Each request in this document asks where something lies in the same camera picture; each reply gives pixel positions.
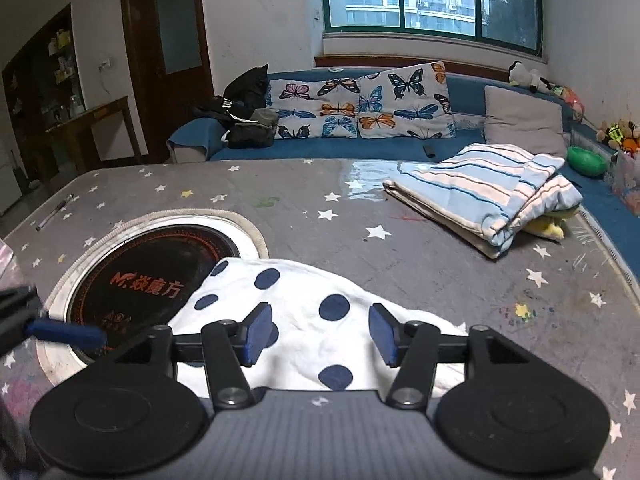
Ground white navy polka-dot garment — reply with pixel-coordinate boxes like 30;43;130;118
169;258;468;394

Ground round induction cooktop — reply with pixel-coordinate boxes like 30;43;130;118
37;209;268;385

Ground pen on table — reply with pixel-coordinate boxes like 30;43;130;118
35;194;74;232

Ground folded striped blanket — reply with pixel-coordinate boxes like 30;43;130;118
383;143;582;259

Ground yellow cloth under blanket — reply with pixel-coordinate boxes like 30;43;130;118
523;207;578;243

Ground black remote control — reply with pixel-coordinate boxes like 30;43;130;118
422;144;436;158

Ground dark wooden side table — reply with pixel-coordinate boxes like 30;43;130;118
46;96;142;174

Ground black bag pile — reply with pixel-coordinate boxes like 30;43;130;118
192;65;279;150

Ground large butterfly pillow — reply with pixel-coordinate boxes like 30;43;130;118
356;61;456;140

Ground beige cushion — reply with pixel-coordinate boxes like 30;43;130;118
484;86;567;158

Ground green round toy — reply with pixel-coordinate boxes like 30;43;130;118
566;146;608;179

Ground dark display cabinet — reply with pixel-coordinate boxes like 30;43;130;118
2;6;85;181

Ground blue sofa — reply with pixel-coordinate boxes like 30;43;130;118
167;74;639;275

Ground small butterfly pillow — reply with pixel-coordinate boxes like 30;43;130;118
266;78;360;140

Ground clear plastic storage box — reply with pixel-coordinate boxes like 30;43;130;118
612;152;640;217

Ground white black plush toy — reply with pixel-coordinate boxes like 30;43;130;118
508;61;551;94

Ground pink plush toy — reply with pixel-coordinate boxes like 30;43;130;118
553;84;585;122

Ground orange yellow plush toys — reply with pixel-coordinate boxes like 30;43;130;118
597;119;639;157

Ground dark wooden door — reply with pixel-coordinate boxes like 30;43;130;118
120;0;214;162

